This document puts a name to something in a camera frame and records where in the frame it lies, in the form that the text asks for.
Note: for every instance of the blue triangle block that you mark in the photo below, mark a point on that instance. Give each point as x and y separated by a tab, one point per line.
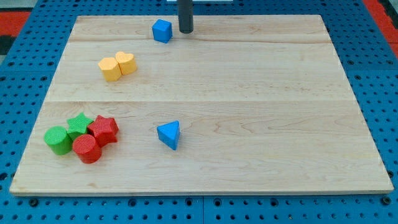
169	134

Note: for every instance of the blue cube block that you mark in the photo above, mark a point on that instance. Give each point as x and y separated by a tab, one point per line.
162	31

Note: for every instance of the yellow hexagon block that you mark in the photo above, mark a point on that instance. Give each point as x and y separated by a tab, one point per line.
110	69

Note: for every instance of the red cylinder block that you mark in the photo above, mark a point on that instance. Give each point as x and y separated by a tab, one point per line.
87	148

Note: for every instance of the red star block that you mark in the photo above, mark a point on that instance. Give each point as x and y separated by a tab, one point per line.
104	130

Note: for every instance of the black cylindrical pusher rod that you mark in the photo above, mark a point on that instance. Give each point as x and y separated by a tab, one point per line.
185	16

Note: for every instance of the green cylinder block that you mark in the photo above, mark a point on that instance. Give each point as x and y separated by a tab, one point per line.
58	140

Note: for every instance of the green star block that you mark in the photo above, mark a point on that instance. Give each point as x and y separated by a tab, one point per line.
78	125

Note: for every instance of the light wooden board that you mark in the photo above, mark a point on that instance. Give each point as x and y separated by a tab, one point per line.
263	102

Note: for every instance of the yellow heart block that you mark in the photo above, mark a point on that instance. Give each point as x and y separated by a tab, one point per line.
126	62

